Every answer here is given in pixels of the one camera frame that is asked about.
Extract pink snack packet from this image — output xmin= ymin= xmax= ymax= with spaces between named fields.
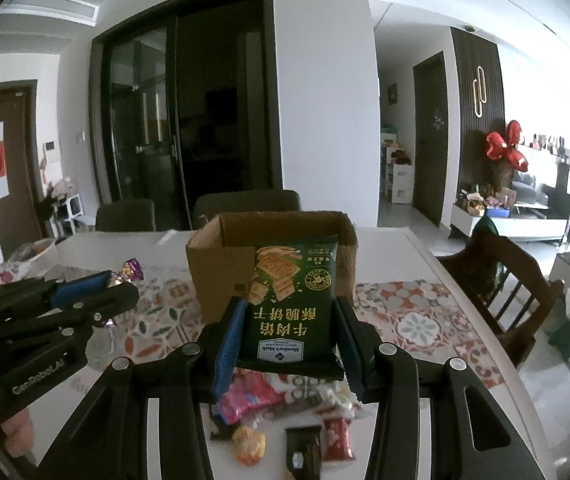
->
xmin=215 ymin=370 xmax=286 ymax=427

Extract yellow candy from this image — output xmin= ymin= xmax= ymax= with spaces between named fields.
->
xmin=232 ymin=425 xmax=267 ymax=466

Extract black glass sliding door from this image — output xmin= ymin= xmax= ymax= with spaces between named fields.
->
xmin=90 ymin=0 xmax=284 ymax=232

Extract white shelf stand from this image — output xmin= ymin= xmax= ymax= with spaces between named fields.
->
xmin=51 ymin=194 xmax=84 ymax=237

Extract white storage boxes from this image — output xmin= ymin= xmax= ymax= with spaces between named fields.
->
xmin=380 ymin=130 xmax=414 ymax=205

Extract red candy packet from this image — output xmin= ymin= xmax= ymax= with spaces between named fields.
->
xmin=322 ymin=417 xmax=356 ymax=461

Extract brown entrance door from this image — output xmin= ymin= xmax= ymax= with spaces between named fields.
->
xmin=0 ymin=82 xmax=48 ymax=261

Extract green cracker packet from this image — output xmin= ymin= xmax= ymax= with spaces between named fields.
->
xmin=237 ymin=235 xmax=347 ymax=383

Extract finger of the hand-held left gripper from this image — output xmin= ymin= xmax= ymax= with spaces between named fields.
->
xmin=0 ymin=282 xmax=140 ymax=356
xmin=0 ymin=270 xmax=116 ymax=312

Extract wide dark upholstered chair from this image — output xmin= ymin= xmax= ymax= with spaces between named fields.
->
xmin=193 ymin=190 xmax=302 ymax=231

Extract brown cardboard box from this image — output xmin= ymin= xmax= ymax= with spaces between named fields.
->
xmin=186 ymin=211 xmax=359 ymax=325

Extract white printed snack packet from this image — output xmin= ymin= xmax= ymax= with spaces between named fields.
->
xmin=277 ymin=377 xmax=347 ymax=407

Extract small dark upholstered chair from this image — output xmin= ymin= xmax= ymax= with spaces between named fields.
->
xmin=96 ymin=199 xmax=156 ymax=233

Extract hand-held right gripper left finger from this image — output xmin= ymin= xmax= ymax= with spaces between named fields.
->
xmin=35 ymin=300 xmax=248 ymax=480

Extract black snack packet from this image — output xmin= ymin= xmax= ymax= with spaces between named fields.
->
xmin=285 ymin=425 xmax=324 ymax=480

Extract grey sofa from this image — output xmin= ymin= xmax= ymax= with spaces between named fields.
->
xmin=512 ymin=172 xmax=552 ymax=207

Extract gold loop wall ornament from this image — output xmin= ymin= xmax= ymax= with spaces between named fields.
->
xmin=471 ymin=67 xmax=488 ymax=117

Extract dark interior door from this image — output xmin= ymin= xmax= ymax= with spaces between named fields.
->
xmin=412 ymin=52 xmax=449 ymax=227

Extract ceiling air vent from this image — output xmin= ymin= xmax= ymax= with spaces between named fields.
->
xmin=0 ymin=1 xmax=101 ymax=27

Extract patterned table mat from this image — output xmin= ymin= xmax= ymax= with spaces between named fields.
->
xmin=0 ymin=262 xmax=512 ymax=398

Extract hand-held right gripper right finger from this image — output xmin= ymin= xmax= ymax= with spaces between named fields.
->
xmin=332 ymin=297 xmax=546 ymax=480

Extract purple candy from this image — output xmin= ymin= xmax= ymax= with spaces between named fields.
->
xmin=107 ymin=258 xmax=145 ymax=291

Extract white low cabinet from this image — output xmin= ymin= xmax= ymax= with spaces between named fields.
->
xmin=449 ymin=200 xmax=570 ymax=244

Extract dark slatted wall panel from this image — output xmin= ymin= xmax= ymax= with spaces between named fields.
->
xmin=452 ymin=27 xmax=509 ymax=197

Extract person's left hand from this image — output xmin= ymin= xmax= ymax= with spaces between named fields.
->
xmin=0 ymin=406 xmax=36 ymax=460

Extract brown wooden chair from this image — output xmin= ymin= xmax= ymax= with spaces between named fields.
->
xmin=438 ymin=230 xmax=566 ymax=367

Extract dark green cloth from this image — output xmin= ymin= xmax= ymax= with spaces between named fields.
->
xmin=474 ymin=215 xmax=502 ymax=242

